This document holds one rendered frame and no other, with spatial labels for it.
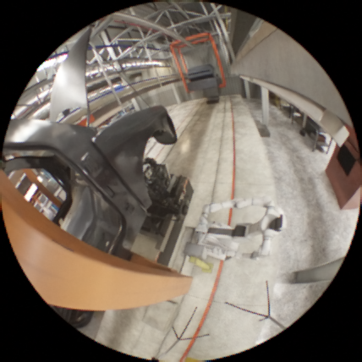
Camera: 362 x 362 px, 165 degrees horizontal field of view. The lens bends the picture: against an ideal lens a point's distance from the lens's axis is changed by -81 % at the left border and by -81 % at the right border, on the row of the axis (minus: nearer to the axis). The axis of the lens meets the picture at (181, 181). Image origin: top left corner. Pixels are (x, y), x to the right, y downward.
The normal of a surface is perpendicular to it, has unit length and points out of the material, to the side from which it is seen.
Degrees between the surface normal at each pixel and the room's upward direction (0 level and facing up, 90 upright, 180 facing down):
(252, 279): 0
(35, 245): 90
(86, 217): 75
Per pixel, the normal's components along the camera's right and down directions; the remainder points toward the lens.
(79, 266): 0.90, 0.04
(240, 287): -0.30, -0.67
